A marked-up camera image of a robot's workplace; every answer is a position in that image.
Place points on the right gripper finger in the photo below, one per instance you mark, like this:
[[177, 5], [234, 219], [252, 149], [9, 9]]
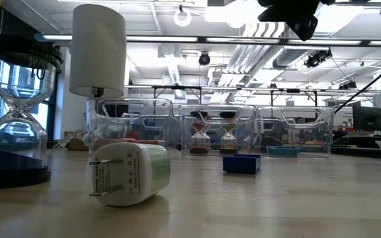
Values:
[[304, 28]]

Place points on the black-capped hourglass yellow sand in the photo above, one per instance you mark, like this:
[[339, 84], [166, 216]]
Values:
[[228, 127]]

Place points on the teal rectangular box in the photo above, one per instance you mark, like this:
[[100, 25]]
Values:
[[283, 151]]

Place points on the black-capped hourglass red sand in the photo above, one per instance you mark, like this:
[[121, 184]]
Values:
[[199, 127]]

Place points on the red USB charger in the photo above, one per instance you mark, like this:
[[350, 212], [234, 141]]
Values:
[[133, 135]]

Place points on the clear plastic bin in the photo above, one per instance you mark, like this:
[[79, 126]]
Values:
[[164, 112], [246, 132], [309, 132]]

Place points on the black computer monitor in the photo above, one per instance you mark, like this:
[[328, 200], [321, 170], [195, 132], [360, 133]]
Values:
[[367, 118]]

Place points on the dark desk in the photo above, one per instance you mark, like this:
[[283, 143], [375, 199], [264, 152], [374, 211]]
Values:
[[369, 152]]

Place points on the blue rectangular box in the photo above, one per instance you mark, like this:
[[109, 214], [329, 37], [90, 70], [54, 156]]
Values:
[[241, 165]]

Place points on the white cylindrical lamp shade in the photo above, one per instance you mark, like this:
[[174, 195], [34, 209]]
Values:
[[98, 43]]

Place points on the white green USB charger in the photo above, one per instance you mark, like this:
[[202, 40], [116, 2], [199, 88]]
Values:
[[131, 175]]

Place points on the brown cardboard box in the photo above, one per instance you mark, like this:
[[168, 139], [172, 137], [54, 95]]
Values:
[[78, 144]]

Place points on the black-capped hourglass black sand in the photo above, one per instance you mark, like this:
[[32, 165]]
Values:
[[12, 175]]

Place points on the black ceiling camera cluster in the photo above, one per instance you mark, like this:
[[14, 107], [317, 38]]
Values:
[[316, 59]]

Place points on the black horizontal frame bar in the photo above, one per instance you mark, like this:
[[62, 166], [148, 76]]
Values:
[[210, 39]]

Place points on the black dome ceiling camera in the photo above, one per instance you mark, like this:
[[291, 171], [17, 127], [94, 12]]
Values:
[[204, 59]]

